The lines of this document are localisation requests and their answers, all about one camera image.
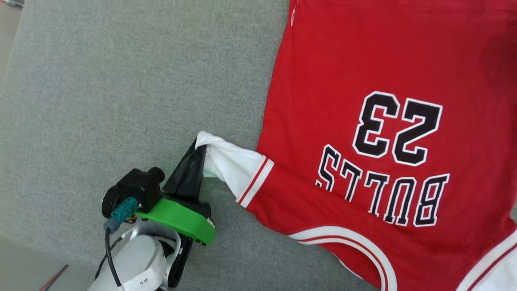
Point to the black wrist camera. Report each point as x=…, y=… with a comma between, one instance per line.
x=135, y=188

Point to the red Bulls 23 jersey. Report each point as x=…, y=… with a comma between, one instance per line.
x=363, y=60

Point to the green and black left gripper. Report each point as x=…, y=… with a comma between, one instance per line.
x=181, y=220

